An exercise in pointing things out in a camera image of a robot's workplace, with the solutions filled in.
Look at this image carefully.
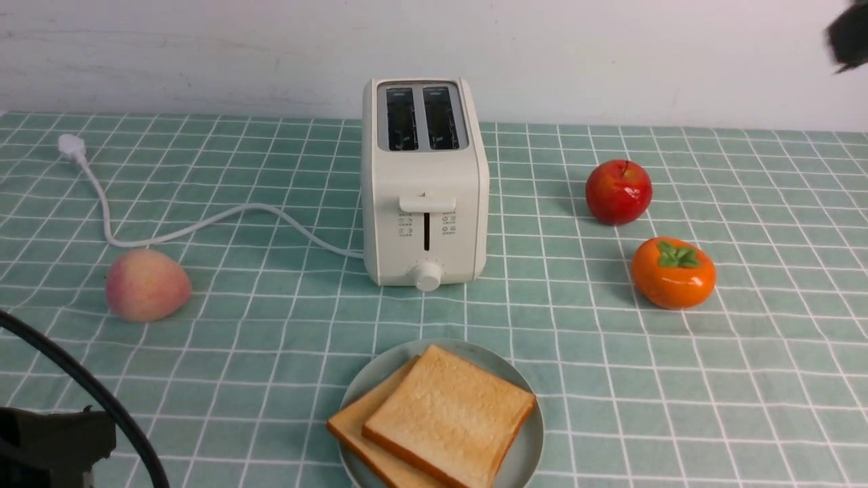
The pale green round plate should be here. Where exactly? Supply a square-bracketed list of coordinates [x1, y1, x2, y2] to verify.
[334, 338, 545, 487]

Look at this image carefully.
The red apple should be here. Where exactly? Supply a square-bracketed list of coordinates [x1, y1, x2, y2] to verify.
[584, 159, 653, 226]

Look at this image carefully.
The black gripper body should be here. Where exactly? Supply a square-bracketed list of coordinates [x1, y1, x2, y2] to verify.
[1, 407, 117, 487]

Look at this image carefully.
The toast slice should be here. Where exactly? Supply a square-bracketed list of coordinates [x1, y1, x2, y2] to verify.
[366, 345, 536, 487]
[328, 355, 447, 487]

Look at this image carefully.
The orange persimmon with green leaf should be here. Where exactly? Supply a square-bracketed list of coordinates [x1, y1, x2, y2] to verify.
[631, 236, 717, 310]

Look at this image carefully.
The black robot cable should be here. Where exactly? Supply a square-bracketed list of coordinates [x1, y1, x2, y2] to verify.
[0, 309, 170, 488]

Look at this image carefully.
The green checkered tablecloth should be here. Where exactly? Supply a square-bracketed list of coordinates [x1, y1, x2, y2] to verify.
[1, 113, 867, 487]

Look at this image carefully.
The pink peach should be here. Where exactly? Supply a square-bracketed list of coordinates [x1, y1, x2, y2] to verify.
[104, 248, 192, 323]

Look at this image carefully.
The dark blurred object top right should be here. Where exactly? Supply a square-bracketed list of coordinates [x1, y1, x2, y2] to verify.
[825, 1, 867, 74]

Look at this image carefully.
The white two-slot toaster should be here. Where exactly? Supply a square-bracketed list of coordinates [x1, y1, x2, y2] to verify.
[360, 77, 490, 291]

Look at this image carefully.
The white toaster power cord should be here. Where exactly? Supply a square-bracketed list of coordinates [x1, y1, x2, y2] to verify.
[57, 134, 365, 260]

